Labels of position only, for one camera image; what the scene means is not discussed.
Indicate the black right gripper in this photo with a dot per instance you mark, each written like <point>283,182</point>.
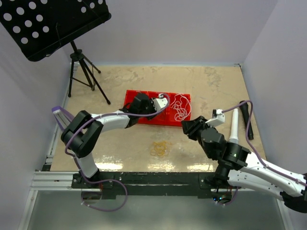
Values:
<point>190,127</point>

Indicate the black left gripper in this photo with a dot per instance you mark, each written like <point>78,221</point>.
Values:
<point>150,103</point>

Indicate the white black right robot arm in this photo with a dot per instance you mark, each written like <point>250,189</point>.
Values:
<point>240,167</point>

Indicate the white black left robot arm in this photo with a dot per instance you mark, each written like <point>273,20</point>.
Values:
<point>82,133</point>

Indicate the red middle plastic bin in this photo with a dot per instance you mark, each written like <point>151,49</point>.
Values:
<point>160,119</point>

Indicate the red plastic bin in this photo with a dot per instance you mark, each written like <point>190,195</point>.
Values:
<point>129,96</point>
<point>160,119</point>
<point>179,109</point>

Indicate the red left plastic bin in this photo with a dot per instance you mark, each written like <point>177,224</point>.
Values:
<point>129,96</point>

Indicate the red right plastic bin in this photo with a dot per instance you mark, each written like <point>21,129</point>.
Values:
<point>179,109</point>

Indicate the white microphone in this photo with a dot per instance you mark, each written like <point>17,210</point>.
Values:
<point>234,127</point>

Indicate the black microphone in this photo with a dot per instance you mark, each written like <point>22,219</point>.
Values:
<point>245,114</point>

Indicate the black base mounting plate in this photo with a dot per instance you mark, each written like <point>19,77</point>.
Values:
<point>109,185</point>

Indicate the purple metronome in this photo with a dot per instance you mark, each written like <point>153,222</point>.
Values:
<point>62,117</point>

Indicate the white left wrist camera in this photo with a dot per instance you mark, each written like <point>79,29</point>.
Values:
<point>161,102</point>

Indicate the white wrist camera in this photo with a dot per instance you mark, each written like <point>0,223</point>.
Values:
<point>218,118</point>
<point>161,102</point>

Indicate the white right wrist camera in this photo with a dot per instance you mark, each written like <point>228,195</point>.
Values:
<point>218,118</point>

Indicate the aluminium front rail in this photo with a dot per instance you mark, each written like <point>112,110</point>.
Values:
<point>53,181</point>

